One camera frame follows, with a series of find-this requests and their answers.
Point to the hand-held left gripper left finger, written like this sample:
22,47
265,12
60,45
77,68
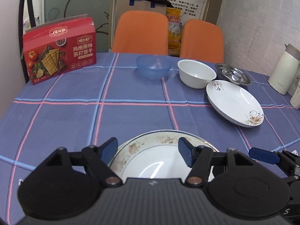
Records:
109,150

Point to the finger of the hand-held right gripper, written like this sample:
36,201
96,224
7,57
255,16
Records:
262,155

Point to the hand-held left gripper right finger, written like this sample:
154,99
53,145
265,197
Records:
185,152

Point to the beige floral rim plate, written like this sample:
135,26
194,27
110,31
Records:
150,154

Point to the blue plaid tablecloth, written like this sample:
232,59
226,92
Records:
70,112

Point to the white plate with flower print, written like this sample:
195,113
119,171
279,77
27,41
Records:
234,100

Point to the white container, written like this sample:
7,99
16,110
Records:
295,96

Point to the white ceramic bowl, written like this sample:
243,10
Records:
195,75

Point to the white thermos jug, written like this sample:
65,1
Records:
282,72

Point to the stainless steel bowl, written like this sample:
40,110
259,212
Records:
232,73

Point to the blue plastic bowl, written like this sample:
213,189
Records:
153,69

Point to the red cracker box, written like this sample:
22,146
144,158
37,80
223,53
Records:
58,51

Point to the orange chair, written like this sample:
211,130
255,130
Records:
140,32
202,42

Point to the yellow packet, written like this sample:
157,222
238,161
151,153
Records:
174,32

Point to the brown paper bag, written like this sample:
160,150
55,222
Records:
140,5

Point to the frosted glass panel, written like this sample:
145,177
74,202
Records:
70,0

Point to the wall poster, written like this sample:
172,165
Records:
187,3

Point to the black metal frame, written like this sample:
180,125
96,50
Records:
24,9

